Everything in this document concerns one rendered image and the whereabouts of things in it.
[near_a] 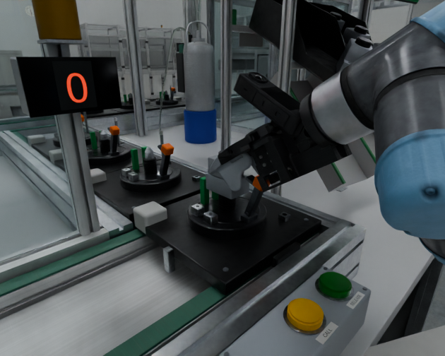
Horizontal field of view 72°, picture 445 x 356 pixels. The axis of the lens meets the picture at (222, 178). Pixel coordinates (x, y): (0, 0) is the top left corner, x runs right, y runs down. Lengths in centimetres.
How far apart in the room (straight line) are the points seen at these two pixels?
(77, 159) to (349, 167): 54
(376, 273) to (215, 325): 38
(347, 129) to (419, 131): 11
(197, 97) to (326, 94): 111
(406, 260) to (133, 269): 53
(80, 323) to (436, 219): 41
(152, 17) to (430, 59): 1176
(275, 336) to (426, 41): 31
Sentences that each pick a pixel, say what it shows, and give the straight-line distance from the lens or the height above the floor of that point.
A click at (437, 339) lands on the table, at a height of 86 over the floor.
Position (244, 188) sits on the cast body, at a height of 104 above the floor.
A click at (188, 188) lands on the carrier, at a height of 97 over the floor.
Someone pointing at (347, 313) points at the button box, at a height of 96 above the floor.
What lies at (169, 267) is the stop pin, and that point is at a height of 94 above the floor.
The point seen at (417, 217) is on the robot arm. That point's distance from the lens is 25.
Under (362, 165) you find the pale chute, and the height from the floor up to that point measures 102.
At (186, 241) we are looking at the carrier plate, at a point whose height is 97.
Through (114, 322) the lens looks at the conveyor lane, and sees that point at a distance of 46.
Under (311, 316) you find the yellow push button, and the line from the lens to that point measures 38.
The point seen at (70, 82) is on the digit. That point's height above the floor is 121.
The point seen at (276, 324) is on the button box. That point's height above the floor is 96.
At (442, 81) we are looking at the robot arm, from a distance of 28.
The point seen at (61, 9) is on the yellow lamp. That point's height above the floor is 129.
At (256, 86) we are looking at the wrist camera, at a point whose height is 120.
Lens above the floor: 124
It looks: 21 degrees down
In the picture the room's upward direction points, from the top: straight up
